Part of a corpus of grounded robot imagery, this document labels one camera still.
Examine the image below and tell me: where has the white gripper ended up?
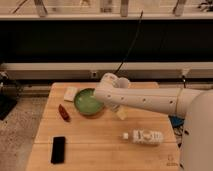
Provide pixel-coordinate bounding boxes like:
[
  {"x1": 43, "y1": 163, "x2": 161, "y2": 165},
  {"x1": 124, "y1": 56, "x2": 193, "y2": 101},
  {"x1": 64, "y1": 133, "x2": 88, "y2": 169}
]
[{"x1": 107, "y1": 104, "x2": 127, "y2": 120}]

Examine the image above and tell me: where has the green ceramic bowl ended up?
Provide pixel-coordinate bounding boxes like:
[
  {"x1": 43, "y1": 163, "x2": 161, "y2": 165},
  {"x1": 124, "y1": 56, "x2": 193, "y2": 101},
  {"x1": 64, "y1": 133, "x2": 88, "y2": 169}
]
[{"x1": 74, "y1": 88, "x2": 104, "y2": 116}]

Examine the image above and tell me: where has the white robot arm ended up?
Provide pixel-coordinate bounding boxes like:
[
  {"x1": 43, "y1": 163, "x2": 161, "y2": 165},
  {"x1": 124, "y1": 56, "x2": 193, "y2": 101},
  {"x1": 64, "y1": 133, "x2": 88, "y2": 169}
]
[{"x1": 94, "y1": 73, "x2": 213, "y2": 171}]

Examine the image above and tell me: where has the clear plastic cup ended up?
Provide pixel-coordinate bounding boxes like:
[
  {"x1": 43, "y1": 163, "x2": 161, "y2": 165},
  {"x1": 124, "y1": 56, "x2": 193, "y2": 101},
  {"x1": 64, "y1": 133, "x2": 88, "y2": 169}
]
[{"x1": 118, "y1": 77, "x2": 130, "y2": 88}]

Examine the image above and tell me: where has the clear plastic bottle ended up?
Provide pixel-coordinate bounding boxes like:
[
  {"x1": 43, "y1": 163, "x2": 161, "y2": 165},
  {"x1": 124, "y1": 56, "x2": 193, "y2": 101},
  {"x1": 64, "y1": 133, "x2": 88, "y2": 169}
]
[{"x1": 122, "y1": 130, "x2": 164, "y2": 145}]

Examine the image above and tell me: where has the blue connector box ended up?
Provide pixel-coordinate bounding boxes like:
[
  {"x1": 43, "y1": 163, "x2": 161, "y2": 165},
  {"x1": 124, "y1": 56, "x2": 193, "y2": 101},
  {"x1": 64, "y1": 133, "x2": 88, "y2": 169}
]
[{"x1": 169, "y1": 116, "x2": 184, "y2": 128}]

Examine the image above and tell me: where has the white rectangular block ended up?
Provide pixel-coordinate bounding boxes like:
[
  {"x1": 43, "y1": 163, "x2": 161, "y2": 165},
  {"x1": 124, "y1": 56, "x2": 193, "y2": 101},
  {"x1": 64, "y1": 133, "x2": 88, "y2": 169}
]
[{"x1": 64, "y1": 87, "x2": 78, "y2": 101}]

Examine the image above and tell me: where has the red chili pepper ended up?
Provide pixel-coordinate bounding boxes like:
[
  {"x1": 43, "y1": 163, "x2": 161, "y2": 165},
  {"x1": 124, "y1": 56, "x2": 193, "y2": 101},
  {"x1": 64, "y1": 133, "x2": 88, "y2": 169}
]
[{"x1": 58, "y1": 104, "x2": 70, "y2": 122}]

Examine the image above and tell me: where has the black smartphone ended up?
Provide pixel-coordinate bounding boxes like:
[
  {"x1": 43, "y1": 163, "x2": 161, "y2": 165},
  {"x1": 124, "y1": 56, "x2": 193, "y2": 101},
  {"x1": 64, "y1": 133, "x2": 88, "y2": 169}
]
[{"x1": 51, "y1": 137, "x2": 65, "y2": 164}]

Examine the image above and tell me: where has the black equipment at left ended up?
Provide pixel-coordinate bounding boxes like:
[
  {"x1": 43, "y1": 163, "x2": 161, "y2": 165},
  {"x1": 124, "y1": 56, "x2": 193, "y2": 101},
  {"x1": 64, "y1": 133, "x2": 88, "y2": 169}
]
[{"x1": 0, "y1": 71, "x2": 21, "y2": 120}]

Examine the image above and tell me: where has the black hanging cable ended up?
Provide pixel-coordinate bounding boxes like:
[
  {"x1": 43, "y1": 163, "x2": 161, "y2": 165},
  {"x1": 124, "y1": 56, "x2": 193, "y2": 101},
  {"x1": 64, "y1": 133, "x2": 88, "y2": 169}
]
[{"x1": 113, "y1": 10, "x2": 145, "y2": 75}]

